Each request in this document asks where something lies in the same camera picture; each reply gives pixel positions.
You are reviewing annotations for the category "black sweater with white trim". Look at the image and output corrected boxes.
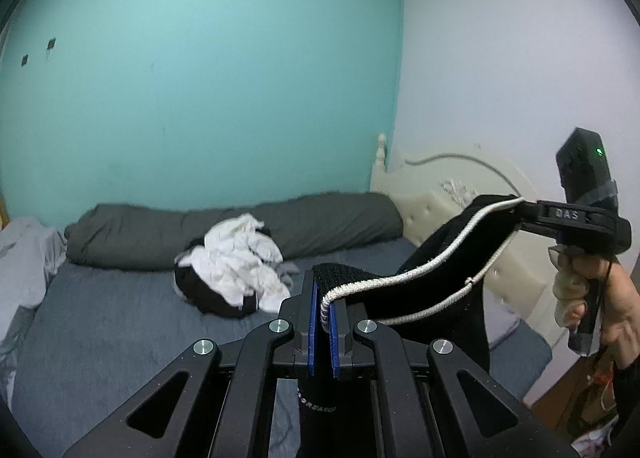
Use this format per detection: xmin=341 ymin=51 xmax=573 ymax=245
xmin=294 ymin=193 xmax=526 ymax=458

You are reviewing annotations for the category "black and white clothes pile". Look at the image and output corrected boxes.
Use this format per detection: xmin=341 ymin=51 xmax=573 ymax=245
xmin=174 ymin=213 xmax=298 ymax=319

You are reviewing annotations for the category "person's right hand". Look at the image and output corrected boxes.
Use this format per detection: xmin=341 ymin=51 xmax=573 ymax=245
xmin=549 ymin=246 xmax=639 ymax=369

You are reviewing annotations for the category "black tracker box green light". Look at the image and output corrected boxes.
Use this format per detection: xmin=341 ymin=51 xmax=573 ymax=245
xmin=555 ymin=127 xmax=618 ymax=213

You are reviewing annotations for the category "cream tufted headboard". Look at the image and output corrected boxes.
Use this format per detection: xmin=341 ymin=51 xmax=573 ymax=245
xmin=368 ymin=132 xmax=576 ymax=349

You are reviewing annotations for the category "floor clutter beside bed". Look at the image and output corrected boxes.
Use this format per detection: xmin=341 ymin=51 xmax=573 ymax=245
xmin=529 ymin=352 xmax=626 ymax=458

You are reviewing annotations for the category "dark grey long bolster pillow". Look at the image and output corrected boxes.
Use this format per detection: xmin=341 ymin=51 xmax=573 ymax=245
xmin=64 ymin=192 xmax=402 ymax=271

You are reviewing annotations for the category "light grey duvet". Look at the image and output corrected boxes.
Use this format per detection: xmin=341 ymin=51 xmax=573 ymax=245
xmin=1 ymin=217 xmax=66 ymax=400

